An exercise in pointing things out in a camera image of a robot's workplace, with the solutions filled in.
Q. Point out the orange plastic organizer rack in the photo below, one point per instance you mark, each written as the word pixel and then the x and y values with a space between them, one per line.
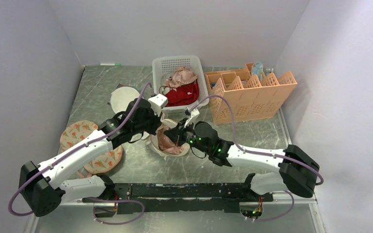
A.
pixel 242 95

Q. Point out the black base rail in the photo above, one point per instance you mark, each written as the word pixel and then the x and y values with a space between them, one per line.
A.
pixel 174 197

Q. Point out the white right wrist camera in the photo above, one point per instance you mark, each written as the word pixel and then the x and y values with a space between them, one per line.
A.
pixel 192 115

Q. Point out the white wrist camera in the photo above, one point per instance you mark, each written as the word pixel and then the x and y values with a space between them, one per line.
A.
pixel 158 102
pixel 192 115

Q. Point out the red bra in basket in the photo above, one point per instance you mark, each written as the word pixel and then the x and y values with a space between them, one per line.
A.
pixel 180 96

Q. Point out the green-capped white marker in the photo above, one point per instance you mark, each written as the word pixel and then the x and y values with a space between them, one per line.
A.
pixel 110 64

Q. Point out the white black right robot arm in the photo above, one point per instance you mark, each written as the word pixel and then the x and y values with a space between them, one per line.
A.
pixel 288 169

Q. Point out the pink bra from bag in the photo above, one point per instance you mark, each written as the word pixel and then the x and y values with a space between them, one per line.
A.
pixel 165 144

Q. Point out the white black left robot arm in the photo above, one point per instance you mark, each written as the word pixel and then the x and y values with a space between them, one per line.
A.
pixel 46 185

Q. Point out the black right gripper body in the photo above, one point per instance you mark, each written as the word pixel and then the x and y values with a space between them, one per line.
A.
pixel 189 136

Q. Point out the blue packet in organizer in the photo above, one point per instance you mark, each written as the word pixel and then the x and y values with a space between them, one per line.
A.
pixel 258 70

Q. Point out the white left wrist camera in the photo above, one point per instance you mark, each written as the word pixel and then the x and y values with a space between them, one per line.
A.
pixel 158 102

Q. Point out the pink bra in basket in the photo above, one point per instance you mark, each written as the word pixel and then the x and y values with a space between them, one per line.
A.
pixel 182 76

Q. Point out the beige-trimmed mesh laundry bag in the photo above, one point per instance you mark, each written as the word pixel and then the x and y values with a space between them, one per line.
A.
pixel 151 140

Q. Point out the white plastic basket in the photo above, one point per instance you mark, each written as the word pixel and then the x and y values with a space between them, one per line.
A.
pixel 165 66

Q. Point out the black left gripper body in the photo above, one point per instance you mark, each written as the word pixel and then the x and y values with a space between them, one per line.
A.
pixel 150 125

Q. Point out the blue-trimmed mesh laundry bag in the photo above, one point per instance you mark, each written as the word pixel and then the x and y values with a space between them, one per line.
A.
pixel 121 97

